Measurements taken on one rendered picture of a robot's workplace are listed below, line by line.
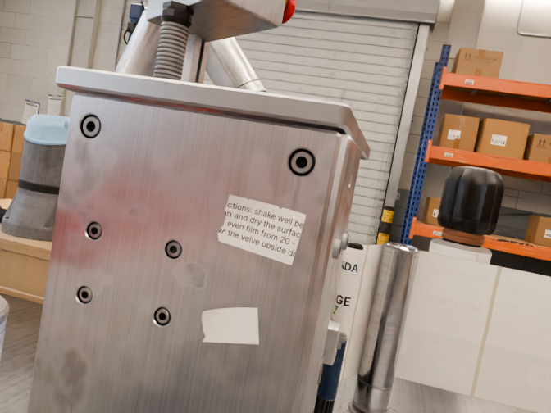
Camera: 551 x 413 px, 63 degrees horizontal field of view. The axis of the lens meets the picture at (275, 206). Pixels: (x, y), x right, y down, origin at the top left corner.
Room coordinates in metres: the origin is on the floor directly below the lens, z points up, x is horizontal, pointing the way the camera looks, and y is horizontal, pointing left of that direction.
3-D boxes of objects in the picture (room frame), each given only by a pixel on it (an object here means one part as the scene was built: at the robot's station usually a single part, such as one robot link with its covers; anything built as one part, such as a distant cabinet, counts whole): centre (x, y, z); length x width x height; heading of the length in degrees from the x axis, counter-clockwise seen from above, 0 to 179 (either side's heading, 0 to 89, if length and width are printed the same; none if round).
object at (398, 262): (0.47, -0.14, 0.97); 0.05 x 0.05 x 0.19
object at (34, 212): (0.87, 0.43, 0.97); 0.15 x 0.15 x 0.10
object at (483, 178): (0.66, -0.28, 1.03); 0.09 x 0.09 x 0.30
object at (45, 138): (0.88, 0.43, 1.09); 0.13 x 0.12 x 0.14; 171
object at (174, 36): (0.52, 0.15, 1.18); 0.04 x 0.04 x 0.21
